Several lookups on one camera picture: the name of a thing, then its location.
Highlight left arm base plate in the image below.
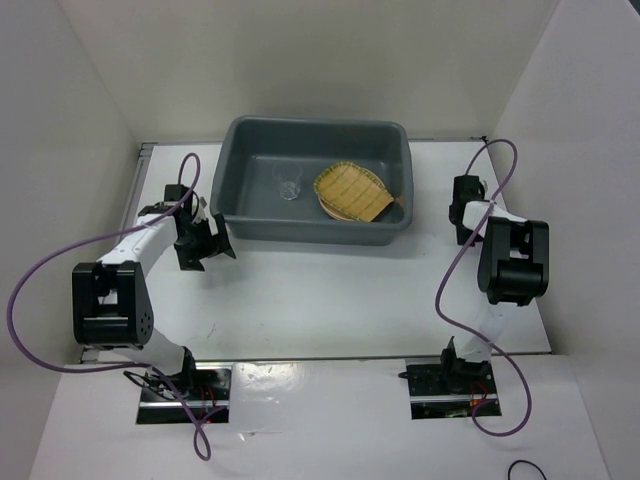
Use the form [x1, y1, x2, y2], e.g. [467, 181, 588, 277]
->
[123, 363, 232, 425]

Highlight black cable loop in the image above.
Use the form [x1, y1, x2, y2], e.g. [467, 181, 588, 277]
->
[508, 459, 549, 480]

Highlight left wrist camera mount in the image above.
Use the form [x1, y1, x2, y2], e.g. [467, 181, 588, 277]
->
[192, 195, 207, 224]

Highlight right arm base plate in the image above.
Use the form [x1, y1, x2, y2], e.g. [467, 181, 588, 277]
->
[398, 357, 502, 420]

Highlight tan plate with bear logo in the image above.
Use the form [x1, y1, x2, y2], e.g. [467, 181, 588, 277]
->
[317, 197, 386, 222]

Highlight clear plastic cup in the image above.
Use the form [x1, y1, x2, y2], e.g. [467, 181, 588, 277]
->
[272, 162, 302, 201]

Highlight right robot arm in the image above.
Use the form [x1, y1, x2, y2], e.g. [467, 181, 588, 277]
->
[438, 174, 549, 393]

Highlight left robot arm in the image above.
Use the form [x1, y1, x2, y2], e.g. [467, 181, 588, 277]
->
[72, 184, 236, 400]

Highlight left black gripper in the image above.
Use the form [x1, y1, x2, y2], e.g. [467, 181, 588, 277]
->
[174, 214, 235, 272]

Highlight grey plastic bin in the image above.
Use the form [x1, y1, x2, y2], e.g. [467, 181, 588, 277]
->
[210, 115, 414, 246]

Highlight woven bamboo tray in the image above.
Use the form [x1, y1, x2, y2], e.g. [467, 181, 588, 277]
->
[313, 161, 395, 204]

